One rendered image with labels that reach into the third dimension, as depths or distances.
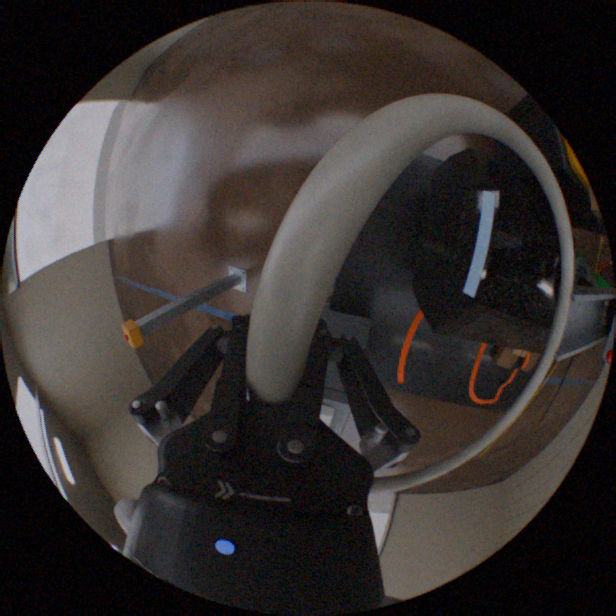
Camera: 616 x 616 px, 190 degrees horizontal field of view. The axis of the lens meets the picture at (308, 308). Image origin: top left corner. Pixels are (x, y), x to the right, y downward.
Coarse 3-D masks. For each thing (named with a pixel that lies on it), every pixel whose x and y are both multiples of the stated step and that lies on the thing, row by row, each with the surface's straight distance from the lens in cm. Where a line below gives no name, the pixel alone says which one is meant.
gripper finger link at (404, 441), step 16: (352, 336) 15; (352, 352) 13; (352, 368) 12; (368, 368) 12; (352, 384) 12; (368, 384) 11; (352, 400) 12; (368, 400) 10; (384, 400) 10; (368, 416) 10; (384, 416) 9; (400, 416) 10; (400, 432) 9; (416, 432) 9; (400, 448) 9
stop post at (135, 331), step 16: (240, 272) 175; (208, 288) 152; (224, 288) 162; (240, 288) 180; (176, 304) 135; (192, 304) 142; (128, 320) 128; (144, 320) 127; (160, 320) 129; (128, 336) 122; (144, 336) 126
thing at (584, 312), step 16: (560, 288) 44; (576, 288) 48; (592, 288) 58; (608, 288) 77; (576, 304) 52; (592, 304) 63; (576, 320) 55; (592, 320) 67; (576, 336) 58; (592, 336) 66; (608, 336) 80; (560, 352) 46; (576, 352) 53
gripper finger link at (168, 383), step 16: (208, 336) 14; (192, 352) 13; (208, 352) 13; (176, 368) 12; (192, 368) 12; (208, 368) 14; (160, 384) 11; (176, 384) 11; (192, 384) 12; (144, 400) 11; (160, 400) 10; (176, 400) 11; (192, 400) 12; (144, 416) 10
